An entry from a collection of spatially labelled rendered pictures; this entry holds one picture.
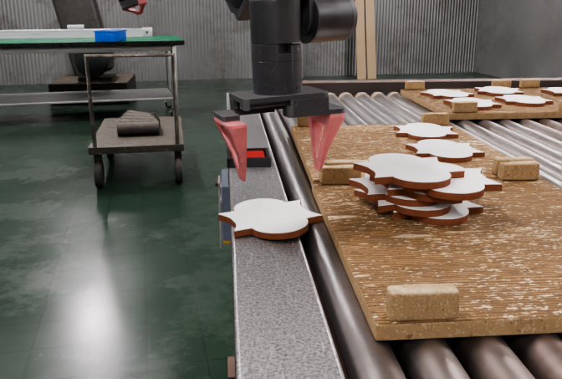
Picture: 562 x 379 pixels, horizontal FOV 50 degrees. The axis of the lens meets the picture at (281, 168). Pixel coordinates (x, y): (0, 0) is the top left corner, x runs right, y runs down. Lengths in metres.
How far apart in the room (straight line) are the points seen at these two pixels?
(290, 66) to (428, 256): 0.25
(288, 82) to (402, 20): 9.87
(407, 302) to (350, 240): 0.18
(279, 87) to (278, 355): 0.30
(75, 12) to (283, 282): 7.72
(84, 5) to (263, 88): 7.59
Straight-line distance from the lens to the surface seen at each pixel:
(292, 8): 0.68
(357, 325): 0.55
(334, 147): 1.11
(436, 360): 0.52
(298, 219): 0.77
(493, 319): 0.56
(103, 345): 2.37
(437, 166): 0.79
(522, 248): 0.71
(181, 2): 9.65
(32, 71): 9.81
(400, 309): 0.52
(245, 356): 0.52
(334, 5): 0.72
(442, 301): 0.53
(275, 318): 0.57
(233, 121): 0.68
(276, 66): 0.68
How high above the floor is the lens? 1.19
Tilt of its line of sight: 15 degrees down
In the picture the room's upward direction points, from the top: straight up
